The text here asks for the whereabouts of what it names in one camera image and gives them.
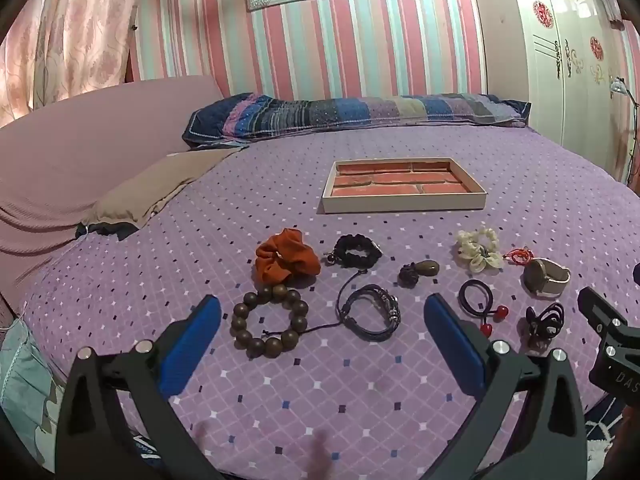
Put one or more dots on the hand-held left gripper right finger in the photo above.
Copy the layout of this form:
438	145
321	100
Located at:
455	345

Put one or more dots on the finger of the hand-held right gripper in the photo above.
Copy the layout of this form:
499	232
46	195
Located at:
600	312

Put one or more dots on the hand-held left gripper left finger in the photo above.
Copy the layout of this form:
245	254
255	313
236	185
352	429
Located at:
192	345

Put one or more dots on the cream flower scrunchie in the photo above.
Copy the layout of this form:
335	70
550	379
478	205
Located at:
479	252

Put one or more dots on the orange fabric scrunchie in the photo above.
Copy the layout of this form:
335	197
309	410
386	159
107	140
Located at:
285	260

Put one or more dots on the brick pattern tray box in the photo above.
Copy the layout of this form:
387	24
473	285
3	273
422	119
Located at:
400	187

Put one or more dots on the dark patterned rug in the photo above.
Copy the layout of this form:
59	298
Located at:
605	427

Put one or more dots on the dark rose stone pendant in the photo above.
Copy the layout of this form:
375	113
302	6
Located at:
417	271

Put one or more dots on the dark cloth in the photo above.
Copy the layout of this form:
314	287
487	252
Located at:
107	230

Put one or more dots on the tan folded blanket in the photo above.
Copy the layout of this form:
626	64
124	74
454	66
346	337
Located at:
150	185

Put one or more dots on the teal patterned cloth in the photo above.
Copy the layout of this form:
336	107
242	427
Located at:
25	385

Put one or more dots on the purple diamond pattern bedsheet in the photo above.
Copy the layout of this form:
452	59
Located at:
300	185

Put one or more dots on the pink upholstered headboard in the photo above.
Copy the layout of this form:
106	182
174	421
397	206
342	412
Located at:
75	160

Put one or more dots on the desk lamp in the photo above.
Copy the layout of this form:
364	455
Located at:
622	89

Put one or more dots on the white decorated wardrobe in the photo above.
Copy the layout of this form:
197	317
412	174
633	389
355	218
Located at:
565	60

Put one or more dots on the patchwork pillow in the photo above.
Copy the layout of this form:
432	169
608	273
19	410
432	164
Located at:
350	112

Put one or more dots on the pink floral curtain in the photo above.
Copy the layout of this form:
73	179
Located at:
65	35

